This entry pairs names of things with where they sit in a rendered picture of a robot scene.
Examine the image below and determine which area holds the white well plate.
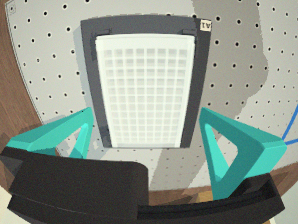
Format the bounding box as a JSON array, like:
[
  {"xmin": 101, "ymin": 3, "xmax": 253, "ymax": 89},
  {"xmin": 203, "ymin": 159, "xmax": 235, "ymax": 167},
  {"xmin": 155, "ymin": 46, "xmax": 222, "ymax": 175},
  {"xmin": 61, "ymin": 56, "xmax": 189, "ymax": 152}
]
[{"xmin": 96, "ymin": 34, "xmax": 195, "ymax": 148}]

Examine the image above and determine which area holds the grey flat base plate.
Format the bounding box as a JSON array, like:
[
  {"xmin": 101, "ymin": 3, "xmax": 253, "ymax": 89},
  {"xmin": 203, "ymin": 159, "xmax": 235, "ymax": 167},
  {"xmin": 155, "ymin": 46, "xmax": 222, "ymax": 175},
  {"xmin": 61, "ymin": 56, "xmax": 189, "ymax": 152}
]
[{"xmin": 5, "ymin": 0, "xmax": 298, "ymax": 191}]

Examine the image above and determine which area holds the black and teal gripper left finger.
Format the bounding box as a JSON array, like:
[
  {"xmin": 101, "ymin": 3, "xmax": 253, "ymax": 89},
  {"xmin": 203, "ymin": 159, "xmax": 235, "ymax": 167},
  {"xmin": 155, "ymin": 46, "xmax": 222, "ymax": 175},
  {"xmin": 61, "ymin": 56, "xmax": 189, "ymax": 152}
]
[{"xmin": 5, "ymin": 107, "xmax": 94, "ymax": 159}]

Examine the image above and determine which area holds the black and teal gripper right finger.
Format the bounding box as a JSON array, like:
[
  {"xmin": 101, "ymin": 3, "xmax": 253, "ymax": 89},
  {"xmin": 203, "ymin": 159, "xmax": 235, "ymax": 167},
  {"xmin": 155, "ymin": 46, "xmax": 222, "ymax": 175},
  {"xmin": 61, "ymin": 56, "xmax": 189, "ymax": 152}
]
[{"xmin": 199, "ymin": 107, "xmax": 287, "ymax": 200}]

